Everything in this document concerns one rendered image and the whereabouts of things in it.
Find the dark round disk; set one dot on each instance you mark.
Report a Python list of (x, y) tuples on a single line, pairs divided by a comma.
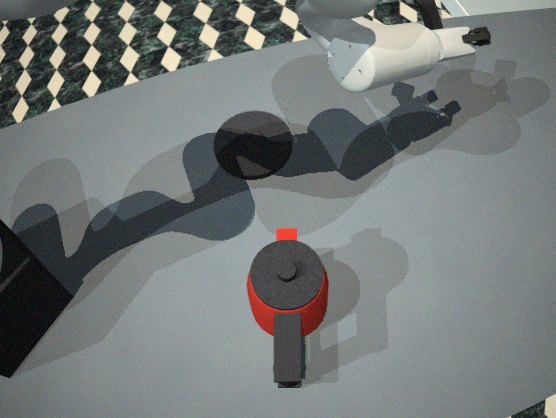
[(254, 154)]

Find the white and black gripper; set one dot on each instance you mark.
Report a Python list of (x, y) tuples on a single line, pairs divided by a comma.
[(451, 41)]

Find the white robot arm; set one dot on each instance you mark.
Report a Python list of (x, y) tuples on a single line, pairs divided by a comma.
[(372, 56)]

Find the red kettle with grey lid and handle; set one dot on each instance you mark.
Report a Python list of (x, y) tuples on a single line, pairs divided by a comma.
[(289, 295)]

